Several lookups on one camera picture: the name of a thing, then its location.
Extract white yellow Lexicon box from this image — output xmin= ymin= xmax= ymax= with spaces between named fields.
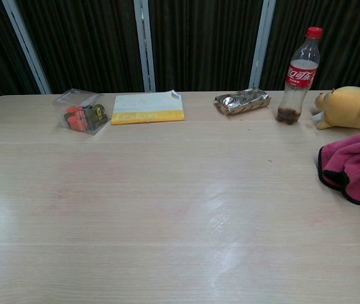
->
xmin=111 ymin=89 xmax=186 ymax=126

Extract black yellow pieces in clear box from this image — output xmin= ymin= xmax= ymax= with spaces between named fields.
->
xmin=86 ymin=103 xmax=109 ymax=131

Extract clear plastic box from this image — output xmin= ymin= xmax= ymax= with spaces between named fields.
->
xmin=52 ymin=89 xmax=110 ymax=136

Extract grey partition post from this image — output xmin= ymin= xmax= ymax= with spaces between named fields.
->
xmin=1 ymin=0 xmax=53 ymax=95
xmin=248 ymin=0 xmax=277 ymax=90
xmin=133 ymin=0 xmax=157 ymax=93

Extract cola bottle with red cap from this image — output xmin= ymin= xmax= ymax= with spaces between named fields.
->
xmin=276 ymin=27 xmax=323 ymax=125

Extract silver red snack packet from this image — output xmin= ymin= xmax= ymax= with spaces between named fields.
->
xmin=213 ymin=88 xmax=272 ymax=117

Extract yellow plush toy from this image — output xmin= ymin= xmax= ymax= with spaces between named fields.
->
xmin=312 ymin=85 xmax=360 ymax=133

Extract pink cloth with black trim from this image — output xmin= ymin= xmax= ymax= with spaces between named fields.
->
xmin=318 ymin=132 xmax=360 ymax=206

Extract orange pieces in clear box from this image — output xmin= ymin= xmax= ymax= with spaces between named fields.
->
xmin=65 ymin=106 xmax=89 ymax=132

